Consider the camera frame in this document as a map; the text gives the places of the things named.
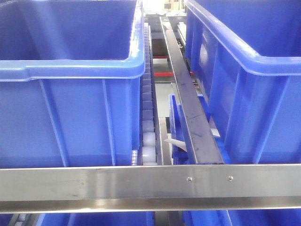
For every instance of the blue bin lower level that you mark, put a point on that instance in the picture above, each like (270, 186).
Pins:
(180, 156)

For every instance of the large blue bin right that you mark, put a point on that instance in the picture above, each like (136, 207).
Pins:
(247, 55)

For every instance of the steel divider rail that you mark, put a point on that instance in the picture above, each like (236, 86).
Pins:
(199, 140)

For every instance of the large blue bin left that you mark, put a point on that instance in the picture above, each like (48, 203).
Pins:
(70, 82)

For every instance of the white roller track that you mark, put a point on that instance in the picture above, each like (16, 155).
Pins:
(146, 152)

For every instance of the steel shelf front rail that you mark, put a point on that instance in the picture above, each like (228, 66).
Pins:
(146, 188)

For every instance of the large blue bin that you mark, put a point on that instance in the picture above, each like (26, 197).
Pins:
(70, 82)
(247, 55)

